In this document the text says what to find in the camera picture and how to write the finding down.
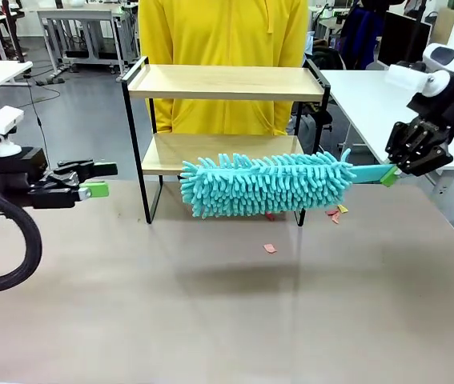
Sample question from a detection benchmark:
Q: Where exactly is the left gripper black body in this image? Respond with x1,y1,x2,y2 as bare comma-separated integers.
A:
0,146,62,197

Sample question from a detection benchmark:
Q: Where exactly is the teal microfiber duster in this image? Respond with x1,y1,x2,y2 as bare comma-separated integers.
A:
179,150,396,220

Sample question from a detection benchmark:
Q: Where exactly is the person's right forearm yellow sleeve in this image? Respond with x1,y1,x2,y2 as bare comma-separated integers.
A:
152,99,174,134

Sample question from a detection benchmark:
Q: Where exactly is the person's left forearm yellow sleeve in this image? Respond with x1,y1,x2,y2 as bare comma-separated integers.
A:
272,99,291,136

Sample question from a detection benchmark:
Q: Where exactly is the black metal wooden shelf rack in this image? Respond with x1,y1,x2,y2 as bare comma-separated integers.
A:
121,55,331,227

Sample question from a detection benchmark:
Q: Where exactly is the brown cardboard sheet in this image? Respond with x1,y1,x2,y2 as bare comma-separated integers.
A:
430,6,454,46

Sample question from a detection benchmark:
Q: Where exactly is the black office chair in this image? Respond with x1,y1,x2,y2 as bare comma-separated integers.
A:
298,38,348,167

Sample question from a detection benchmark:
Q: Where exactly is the black computer monitor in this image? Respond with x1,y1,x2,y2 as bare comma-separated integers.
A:
377,10,432,73

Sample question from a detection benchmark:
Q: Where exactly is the dark blue jacket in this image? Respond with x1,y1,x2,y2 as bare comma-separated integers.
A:
337,3,384,71

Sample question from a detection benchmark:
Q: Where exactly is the person in yellow hoodie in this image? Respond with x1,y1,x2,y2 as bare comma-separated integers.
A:
137,0,311,137

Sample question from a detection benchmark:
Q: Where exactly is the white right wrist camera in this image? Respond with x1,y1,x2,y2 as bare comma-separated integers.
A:
388,63,451,98

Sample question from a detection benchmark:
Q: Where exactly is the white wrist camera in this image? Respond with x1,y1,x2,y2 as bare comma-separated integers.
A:
0,106,26,158
388,63,451,98

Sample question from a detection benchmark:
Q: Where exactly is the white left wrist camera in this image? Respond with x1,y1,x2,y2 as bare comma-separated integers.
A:
0,106,26,158

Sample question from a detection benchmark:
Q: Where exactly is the black corrugated cable hose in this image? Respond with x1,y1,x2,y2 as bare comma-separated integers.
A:
0,194,43,293

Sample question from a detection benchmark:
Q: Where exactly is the grey desk with metal frame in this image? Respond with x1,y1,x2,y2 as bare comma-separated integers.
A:
36,6,143,77

